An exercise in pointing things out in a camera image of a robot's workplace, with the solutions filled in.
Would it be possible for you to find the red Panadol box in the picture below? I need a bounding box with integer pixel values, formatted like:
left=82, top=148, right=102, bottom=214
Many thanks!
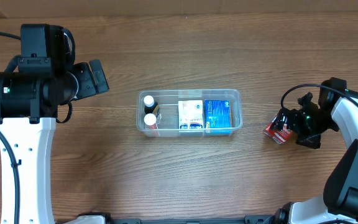
left=264, top=116, right=293, bottom=144

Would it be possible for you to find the dark bottle with white cap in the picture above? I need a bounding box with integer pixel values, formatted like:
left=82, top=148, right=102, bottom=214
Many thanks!
left=143, top=95, right=160, bottom=117

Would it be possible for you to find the orange tube with white cap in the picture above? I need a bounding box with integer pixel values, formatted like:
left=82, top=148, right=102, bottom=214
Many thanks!
left=144, top=113, right=159, bottom=137

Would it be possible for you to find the blue lozenge box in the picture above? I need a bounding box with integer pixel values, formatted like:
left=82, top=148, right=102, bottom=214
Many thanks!
left=204, top=100, right=231, bottom=135

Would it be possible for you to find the white and blue plaster box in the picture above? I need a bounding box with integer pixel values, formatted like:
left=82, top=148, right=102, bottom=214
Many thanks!
left=178, top=100, right=204, bottom=129

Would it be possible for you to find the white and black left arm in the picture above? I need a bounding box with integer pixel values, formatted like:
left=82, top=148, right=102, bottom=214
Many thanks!
left=0, top=60, right=109, bottom=223

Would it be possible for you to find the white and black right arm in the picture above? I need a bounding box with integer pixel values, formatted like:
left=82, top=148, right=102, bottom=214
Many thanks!
left=267, top=77, right=358, bottom=223

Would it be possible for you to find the clear plastic container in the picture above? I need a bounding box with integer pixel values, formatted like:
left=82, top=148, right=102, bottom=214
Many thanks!
left=136, top=89, right=243, bottom=138

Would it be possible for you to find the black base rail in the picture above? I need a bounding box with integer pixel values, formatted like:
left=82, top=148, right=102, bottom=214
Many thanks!
left=60, top=212, right=275, bottom=224

